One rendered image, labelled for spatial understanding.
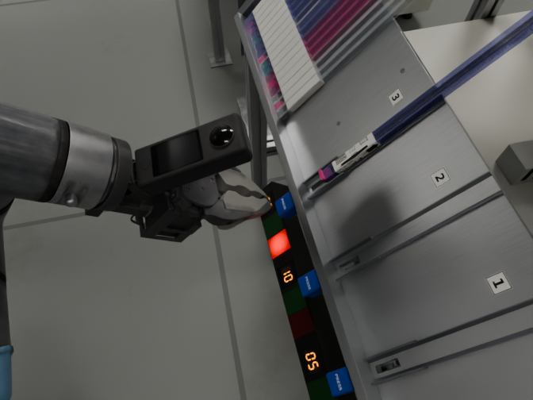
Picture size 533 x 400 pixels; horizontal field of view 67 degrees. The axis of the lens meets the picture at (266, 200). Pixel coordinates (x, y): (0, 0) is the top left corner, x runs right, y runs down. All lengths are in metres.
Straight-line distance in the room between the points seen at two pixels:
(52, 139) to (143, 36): 1.62
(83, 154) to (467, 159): 0.35
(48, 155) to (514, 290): 0.39
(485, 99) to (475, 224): 0.47
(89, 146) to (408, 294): 0.33
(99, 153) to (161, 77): 1.39
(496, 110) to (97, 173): 0.68
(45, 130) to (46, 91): 1.49
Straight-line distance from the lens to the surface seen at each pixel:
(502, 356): 0.40
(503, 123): 0.83
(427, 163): 0.44
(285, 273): 0.54
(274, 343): 1.18
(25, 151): 0.37
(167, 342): 1.22
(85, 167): 0.38
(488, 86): 0.88
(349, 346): 0.44
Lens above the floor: 1.16
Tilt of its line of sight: 60 degrees down
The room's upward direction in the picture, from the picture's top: straight up
